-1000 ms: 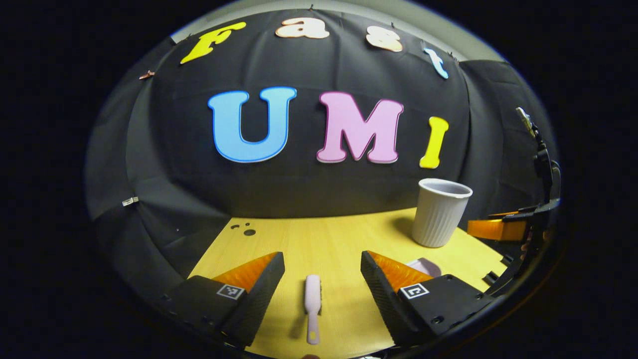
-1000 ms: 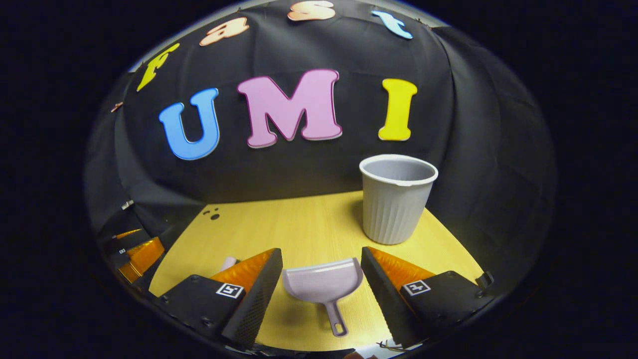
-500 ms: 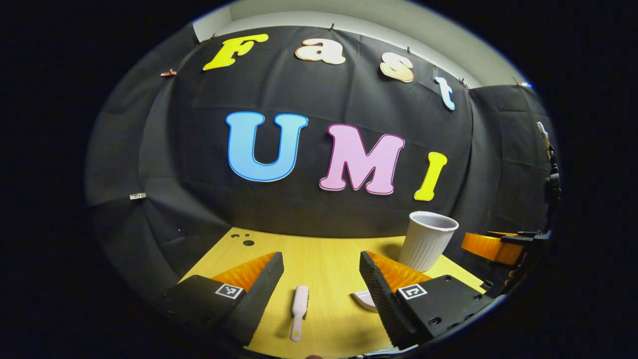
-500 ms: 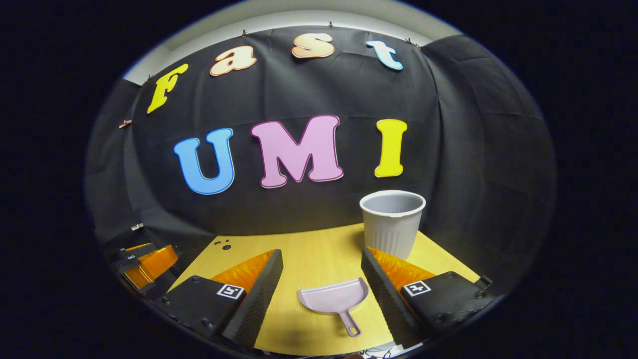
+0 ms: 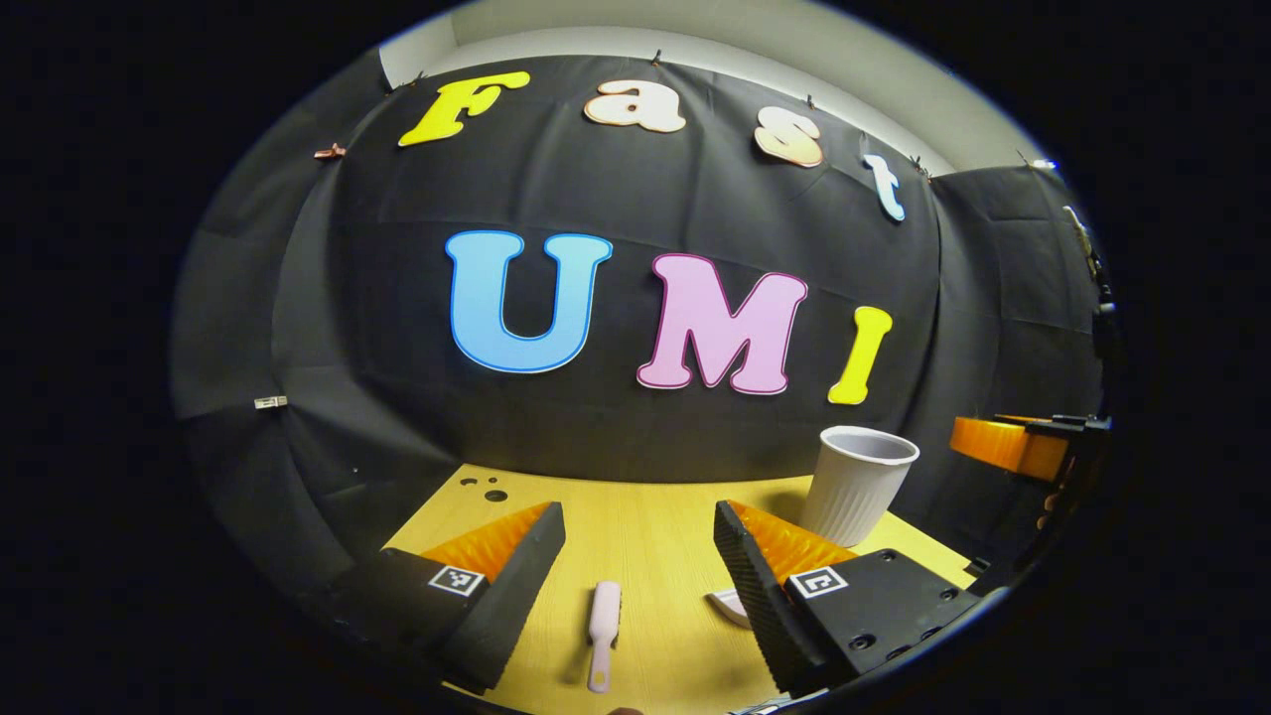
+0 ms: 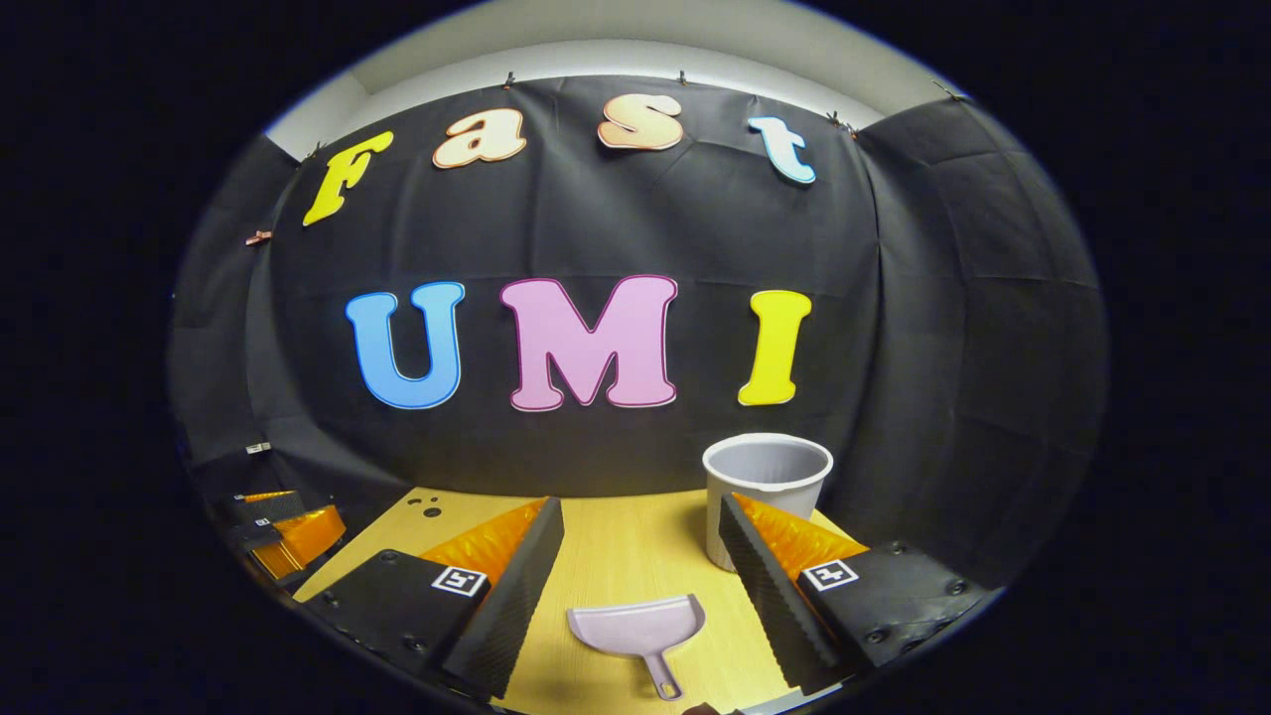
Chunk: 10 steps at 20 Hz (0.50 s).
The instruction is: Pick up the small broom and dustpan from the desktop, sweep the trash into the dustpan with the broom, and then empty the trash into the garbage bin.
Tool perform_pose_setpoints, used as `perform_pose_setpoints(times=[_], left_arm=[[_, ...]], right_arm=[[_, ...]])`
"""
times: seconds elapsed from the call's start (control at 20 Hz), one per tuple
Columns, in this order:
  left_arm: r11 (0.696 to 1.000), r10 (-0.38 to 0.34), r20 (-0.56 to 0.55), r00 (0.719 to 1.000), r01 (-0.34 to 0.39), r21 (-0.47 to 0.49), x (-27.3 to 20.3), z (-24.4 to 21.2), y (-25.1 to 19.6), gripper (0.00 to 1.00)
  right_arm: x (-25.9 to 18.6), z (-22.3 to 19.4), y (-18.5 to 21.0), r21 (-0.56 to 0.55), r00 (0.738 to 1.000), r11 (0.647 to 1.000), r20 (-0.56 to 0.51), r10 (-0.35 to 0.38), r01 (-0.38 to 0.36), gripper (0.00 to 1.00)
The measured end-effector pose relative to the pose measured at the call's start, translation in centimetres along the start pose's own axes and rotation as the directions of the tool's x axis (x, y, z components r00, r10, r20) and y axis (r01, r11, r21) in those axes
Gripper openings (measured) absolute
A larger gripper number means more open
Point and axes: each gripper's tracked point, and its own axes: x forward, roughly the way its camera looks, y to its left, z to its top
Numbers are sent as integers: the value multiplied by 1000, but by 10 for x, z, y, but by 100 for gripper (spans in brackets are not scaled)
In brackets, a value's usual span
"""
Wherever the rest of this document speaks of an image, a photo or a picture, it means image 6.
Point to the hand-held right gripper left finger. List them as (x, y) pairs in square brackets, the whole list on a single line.
[(521, 596)]

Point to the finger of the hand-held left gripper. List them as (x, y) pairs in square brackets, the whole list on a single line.
[(268, 506), (298, 541)]

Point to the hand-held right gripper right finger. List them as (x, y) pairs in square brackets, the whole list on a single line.
[(760, 586)]

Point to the pink dustpan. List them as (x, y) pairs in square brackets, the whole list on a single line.
[(635, 626)]

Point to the white ribbed garbage bin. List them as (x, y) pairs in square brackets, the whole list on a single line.
[(770, 462)]

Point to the wooden desktop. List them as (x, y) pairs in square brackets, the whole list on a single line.
[(616, 546)]

